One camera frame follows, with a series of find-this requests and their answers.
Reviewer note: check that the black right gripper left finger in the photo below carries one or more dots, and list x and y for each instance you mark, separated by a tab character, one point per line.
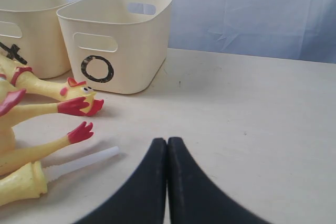
141	199

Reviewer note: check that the rubber chicken head with tube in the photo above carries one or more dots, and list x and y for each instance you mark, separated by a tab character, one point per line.
30	181

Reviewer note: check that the grey backdrop curtain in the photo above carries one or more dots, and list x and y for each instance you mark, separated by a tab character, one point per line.
293	29

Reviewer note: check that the whole rubber chicken front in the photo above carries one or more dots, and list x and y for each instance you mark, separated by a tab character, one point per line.
10	95

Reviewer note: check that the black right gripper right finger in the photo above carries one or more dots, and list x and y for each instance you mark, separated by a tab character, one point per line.
193	197

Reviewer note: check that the cream bin marked X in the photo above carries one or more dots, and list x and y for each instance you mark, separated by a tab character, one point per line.
31	35

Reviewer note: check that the headless rubber chicken body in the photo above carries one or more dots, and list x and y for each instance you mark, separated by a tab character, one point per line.
14	156

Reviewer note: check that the cream bin marked O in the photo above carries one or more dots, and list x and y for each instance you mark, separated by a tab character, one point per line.
116	46

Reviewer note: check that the whole rubber chicken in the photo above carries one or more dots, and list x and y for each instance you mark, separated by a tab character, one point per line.
10	95
44	85

